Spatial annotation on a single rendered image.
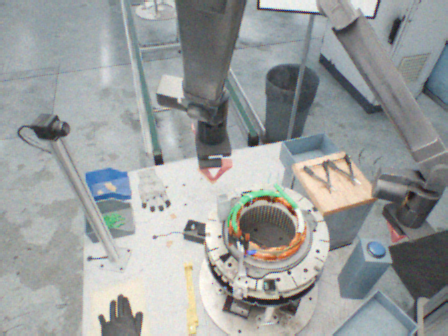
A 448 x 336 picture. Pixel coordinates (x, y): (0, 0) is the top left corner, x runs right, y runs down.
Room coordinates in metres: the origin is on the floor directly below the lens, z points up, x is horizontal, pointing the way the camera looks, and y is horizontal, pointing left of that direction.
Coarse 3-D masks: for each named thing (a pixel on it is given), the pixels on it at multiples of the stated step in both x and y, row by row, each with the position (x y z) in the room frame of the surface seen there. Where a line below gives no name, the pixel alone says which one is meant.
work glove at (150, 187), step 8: (152, 168) 0.96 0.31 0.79; (144, 176) 0.92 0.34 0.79; (152, 176) 0.91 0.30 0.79; (144, 184) 0.86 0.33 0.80; (152, 184) 0.86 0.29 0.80; (160, 184) 0.86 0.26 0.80; (144, 192) 0.82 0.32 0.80; (152, 192) 0.82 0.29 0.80; (160, 192) 0.82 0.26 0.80; (144, 200) 0.78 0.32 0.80; (152, 200) 0.78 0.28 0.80; (160, 200) 0.78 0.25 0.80; (168, 200) 0.78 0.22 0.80; (144, 208) 0.75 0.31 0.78; (152, 208) 0.74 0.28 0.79; (160, 208) 0.74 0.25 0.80
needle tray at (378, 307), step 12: (372, 300) 0.30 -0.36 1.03; (384, 300) 0.29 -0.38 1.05; (360, 312) 0.28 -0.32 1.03; (372, 312) 0.28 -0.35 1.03; (384, 312) 0.28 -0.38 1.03; (396, 312) 0.27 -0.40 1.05; (348, 324) 0.25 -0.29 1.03; (360, 324) 0.25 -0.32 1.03; (372, 324) 0.25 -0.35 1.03; (384, 324) 0.25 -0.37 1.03; (396, 324) 0.25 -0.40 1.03; (408, 324) 0.24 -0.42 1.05
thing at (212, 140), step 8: (200, 128) 0.47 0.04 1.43; (208, 128) 0.46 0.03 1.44; (216, 128) 0.46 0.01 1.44; (224, 128) 0.47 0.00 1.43; (200, 136) 0.47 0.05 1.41; (208, 136) 0.46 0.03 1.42; (216, 136) 0.46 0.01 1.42; (224, 136) 0.48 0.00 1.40; (200, 144) 0.46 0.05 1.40; (208, 144) 0.46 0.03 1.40; (216, 144) 0.47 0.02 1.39; (224, 144) 0.47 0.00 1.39; (200, 152) 0.44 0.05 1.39; (208, 152) 0.44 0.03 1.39; (216, 152) 0.45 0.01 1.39; (224, 152) 0.45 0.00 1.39
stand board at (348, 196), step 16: (320, 160) 0.74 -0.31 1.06; (304, 176) 0.67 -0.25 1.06; (320, 176) 0.67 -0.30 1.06; (336, 176) 0.67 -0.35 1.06; (320, 192) 0.61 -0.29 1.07; (336, 192) 0.61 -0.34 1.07; (352, 192) 0.61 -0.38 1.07; (368, 192) 0.61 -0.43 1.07; (320, 208) 0.55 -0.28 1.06; (336, 208) 0.55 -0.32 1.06
